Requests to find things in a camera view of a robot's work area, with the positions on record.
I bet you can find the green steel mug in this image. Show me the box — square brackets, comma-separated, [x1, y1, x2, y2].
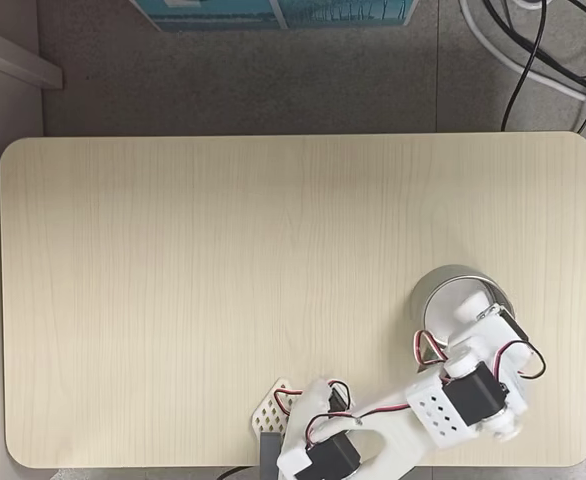
[410, 264, 518, 374]

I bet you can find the grey table clamp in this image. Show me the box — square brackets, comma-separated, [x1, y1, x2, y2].
[259, 432, 282, 471]

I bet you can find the blue printed box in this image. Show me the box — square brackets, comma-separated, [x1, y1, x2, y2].
[130, 0, 420, 33]

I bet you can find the white shelf board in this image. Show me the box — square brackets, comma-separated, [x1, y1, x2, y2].
[0, 19, 65, 91]

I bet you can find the red black servo cable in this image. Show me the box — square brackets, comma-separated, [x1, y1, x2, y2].
[272, 379, 353, 409]
[490, 339, 547, 381]
[413, 328, 450, 369]

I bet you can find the black power cable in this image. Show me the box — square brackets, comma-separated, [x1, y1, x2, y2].
[481, 0, 586, 95]
[500, 0, 549, 132]

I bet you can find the thick white cable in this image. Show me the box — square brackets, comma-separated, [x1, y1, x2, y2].
[459, 0, 586, 103]

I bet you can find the black cable under table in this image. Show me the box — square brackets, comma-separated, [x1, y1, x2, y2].
[219, 464, 263, 480]

